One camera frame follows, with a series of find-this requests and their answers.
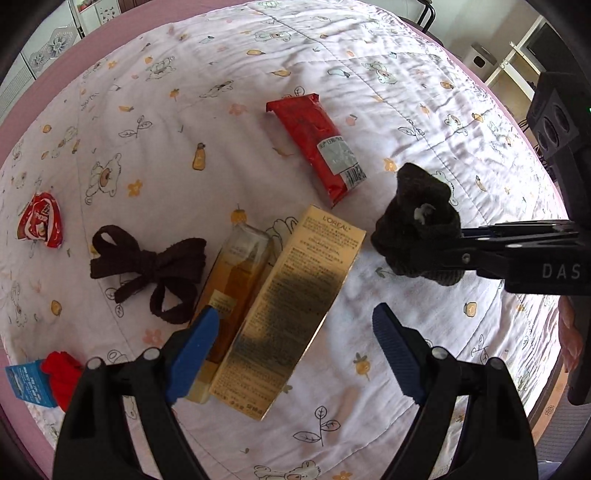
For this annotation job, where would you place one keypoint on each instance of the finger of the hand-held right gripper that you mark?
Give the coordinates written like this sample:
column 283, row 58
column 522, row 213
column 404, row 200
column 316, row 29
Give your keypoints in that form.
column 508, row 229
column 461, row 261

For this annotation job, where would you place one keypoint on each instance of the gold cosmetics box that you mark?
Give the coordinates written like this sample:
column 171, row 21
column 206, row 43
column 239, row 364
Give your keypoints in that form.
column 286, row 295

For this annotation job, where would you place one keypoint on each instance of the person's right hand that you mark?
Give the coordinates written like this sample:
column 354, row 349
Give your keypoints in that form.
column 570, row 341

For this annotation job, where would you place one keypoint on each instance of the dark knitted sock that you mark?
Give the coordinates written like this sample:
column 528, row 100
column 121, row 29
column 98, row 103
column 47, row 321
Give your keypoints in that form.
column 411, row 217

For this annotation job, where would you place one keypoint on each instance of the red snack wrapper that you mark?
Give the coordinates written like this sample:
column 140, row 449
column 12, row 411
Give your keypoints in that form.
column 39, row 221

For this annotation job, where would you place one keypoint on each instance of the blue paper packet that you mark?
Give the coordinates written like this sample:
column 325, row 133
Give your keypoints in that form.
column 25, row 383

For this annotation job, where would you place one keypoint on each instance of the red cloth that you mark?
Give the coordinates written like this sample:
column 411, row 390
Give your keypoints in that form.
column 62, row 376

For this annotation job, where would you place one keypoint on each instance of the white floral cabinet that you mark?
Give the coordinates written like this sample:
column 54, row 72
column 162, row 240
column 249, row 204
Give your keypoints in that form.
column 53, row 46

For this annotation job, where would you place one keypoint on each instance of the white bear print blanket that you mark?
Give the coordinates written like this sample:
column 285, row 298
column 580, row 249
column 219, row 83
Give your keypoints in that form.
column 184, row 115

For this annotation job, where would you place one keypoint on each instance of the amber glass bottle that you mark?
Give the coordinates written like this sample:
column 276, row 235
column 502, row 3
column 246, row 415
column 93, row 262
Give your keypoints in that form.
column 235, row 277

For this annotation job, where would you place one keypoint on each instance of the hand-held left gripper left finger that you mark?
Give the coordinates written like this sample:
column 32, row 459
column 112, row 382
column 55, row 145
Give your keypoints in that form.
column 194, row 355

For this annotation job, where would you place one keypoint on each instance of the pink bed sheet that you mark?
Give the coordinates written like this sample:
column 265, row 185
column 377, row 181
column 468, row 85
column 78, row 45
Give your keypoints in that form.
column 115, row 32

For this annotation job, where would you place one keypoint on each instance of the black monitor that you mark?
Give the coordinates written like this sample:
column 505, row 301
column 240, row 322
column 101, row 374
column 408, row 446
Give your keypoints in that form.
column 542, row 39

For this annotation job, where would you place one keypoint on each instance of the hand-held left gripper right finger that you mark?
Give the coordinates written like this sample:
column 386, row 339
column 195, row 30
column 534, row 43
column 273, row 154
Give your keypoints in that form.
column 397, row 350

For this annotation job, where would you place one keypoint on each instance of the white shelf desk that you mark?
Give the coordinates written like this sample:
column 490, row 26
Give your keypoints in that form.
column 512, row 69

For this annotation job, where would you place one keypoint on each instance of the dark brown cloth bow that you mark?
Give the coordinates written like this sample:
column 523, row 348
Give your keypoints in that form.
column 152, row 265

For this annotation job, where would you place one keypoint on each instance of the black stool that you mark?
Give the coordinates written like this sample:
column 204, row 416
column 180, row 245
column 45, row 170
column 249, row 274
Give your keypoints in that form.
column 429, row 14

